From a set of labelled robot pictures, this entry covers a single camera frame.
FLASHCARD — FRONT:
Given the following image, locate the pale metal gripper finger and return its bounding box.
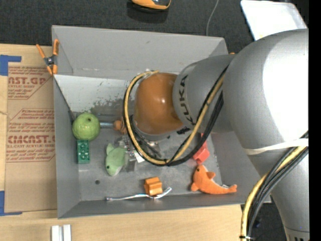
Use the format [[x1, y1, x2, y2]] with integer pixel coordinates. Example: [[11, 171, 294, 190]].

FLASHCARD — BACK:
[[114, 137, 130, 149], [124, 151, 138, 173]]

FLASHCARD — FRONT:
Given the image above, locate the green toy dolphin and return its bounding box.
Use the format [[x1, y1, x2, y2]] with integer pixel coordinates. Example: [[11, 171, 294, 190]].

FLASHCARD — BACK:
[[104, 143, 129, 177]]

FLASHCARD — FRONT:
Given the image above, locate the orange notched block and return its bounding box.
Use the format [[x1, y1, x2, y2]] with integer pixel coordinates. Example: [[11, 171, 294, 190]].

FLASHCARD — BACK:
[[143, 176, 164, 196]]

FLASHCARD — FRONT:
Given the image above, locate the green toy apple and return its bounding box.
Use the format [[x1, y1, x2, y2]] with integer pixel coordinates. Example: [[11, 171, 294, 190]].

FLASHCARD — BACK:
[[72, 112, 101, 143]]

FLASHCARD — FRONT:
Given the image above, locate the dark green flat block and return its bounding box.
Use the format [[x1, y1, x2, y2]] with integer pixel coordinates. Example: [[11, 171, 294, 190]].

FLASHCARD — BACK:
[[76, 139, 91, 165]]

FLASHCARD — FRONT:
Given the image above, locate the red block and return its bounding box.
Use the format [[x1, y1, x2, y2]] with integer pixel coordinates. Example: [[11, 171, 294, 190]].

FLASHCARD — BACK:
[[192, 140, 211, 165]]

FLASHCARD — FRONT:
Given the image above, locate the orange toy dolphin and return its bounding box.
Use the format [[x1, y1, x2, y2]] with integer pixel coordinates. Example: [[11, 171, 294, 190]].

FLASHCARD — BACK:
[[190, 164, 238, 195]]

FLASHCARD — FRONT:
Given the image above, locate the grey metal bin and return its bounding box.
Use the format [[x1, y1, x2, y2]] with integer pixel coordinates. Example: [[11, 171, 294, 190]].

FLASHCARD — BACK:
[[51, 25, 272, 219]]

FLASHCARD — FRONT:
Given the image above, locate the brown cardboard board red print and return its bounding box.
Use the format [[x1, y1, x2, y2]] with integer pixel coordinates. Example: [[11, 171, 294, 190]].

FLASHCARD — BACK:
[[0, 43, 59, 217]]

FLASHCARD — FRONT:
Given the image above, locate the orange handled metal tool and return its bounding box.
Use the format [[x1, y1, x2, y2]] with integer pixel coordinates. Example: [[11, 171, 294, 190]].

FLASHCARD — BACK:
[[99, 118, 127, 135]]

